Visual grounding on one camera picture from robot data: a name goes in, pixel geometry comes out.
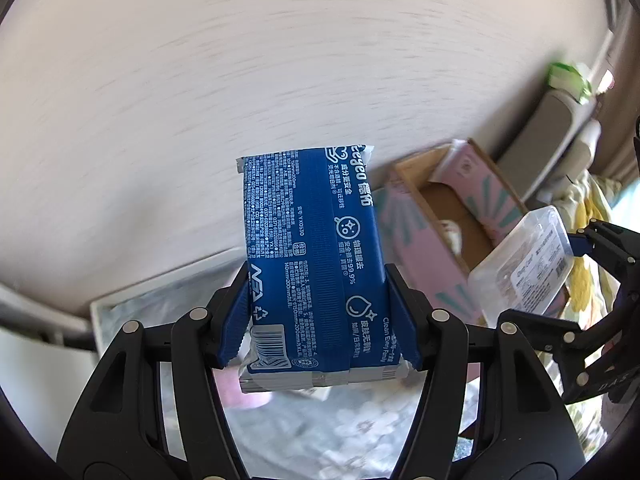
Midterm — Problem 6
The grey chair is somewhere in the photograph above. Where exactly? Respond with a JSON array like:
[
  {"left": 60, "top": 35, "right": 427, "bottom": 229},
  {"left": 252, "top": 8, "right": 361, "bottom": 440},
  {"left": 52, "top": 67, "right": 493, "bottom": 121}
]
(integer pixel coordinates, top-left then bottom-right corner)
[{"left": 495, "top": 87, "right": 603, "bottom": 201}]

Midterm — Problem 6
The pink printed cardboard box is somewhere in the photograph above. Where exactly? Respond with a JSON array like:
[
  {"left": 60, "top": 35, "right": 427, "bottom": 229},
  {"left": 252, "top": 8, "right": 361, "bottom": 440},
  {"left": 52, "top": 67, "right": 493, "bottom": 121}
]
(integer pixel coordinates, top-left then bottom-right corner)
[{"left": 375, "top": 137, "right": 568, "bottom": 328}]

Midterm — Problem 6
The clear plastic container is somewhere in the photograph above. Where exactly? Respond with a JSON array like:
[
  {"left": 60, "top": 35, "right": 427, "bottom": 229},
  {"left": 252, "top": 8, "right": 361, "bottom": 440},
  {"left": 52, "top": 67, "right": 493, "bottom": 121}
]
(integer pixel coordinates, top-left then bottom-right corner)
[{"left": 467, "top": 205, "right": 573, "bottom": 318}]

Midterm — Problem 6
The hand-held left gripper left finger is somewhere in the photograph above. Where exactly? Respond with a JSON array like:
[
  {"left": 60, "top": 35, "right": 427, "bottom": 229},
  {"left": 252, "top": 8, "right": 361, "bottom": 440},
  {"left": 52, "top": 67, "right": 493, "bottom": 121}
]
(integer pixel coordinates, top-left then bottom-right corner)
[{"left": 56, "top": 262, "right": 251, "bottom": 480}]

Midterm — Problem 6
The green packet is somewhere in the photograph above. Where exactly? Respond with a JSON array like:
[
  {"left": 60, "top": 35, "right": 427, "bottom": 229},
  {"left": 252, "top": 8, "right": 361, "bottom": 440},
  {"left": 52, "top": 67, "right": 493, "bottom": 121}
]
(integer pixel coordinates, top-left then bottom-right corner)
[{"left": 547, "top": 61, "right": 594, "bottom": 106}]

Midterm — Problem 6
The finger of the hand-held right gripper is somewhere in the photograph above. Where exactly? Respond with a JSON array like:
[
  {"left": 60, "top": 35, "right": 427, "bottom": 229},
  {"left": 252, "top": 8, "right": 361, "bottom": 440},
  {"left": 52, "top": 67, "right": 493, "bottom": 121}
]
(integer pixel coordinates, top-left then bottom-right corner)
[
  {"left": 497, "top": 309, "right": 608, "bottom": 405},
  {"left": 567, "top": 220, "right": 640, "bottom": 286}
]

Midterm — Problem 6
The blue wet wipes packet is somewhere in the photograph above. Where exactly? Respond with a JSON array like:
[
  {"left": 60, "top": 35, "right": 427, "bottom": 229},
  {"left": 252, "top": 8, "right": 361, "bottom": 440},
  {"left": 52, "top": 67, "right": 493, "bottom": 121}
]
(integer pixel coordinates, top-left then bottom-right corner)
[{"left": 235, "top": 142, "right": 412, "bottom": 393}]

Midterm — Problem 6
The glass desktop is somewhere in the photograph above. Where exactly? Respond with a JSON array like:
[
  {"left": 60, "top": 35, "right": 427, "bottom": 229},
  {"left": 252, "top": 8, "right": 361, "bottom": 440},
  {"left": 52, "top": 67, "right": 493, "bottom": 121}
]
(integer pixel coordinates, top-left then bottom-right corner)
[{"left": 90, "top": 247, "right": 483, "bottom": 480}]

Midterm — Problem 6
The white fluffy item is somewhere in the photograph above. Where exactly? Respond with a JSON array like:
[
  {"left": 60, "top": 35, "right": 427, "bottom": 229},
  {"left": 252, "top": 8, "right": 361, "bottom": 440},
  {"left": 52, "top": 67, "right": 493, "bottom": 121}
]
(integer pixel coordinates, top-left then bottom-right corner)
[{"left": 439, "top": 219, "right": 464, "bottom": 257}]

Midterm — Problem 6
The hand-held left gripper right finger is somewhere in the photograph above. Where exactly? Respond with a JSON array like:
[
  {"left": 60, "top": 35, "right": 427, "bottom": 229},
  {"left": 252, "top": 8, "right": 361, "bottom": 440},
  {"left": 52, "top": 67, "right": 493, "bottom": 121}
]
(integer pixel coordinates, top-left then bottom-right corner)
[{"left": 382, "top": 262, "right": 588, "bottom": 480}]

